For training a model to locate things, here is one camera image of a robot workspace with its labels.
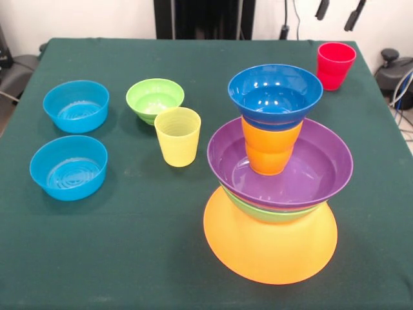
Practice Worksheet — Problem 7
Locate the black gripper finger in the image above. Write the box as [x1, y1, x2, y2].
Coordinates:
[343, 0, 367, 32]
[315, 0, 330, 21]

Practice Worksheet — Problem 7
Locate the red cup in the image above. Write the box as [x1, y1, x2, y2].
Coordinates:
[316, 42, 358, 92]

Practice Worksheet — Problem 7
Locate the dark blue bowl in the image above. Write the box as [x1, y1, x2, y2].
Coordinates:
[227, 63, 324, 132]

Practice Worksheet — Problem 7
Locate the orange cup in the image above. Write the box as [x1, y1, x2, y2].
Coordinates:
[241, 116, 304, 176]

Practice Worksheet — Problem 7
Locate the purple bowl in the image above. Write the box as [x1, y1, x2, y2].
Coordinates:
[206, 116, 354, 209]

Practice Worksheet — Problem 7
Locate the large green bowl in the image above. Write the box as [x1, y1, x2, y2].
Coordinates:
[219, 182, 330, 223]

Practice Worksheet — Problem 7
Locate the large orange bowl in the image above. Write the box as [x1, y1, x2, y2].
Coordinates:
[203, 186, 339, 285]

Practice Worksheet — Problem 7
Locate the small green bowl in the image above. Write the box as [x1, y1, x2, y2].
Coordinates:
[125, 77, 185, 126]

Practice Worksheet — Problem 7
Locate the yellow cup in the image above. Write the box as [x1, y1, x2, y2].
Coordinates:
[153, 107, 202, 168]

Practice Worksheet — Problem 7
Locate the light blue bowl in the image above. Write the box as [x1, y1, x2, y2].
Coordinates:
[29, 135, 108, 202]
[43, 79, 110, 134]

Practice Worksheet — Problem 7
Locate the dark green tablecloth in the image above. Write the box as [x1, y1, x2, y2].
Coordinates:
[0, 37, 413, 310]

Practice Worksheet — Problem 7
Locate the bundle of floor cables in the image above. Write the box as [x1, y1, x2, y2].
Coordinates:
[388, 70, 413, 143]

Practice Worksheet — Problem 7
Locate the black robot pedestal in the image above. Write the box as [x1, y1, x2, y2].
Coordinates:
[154, 0, 256, 40]

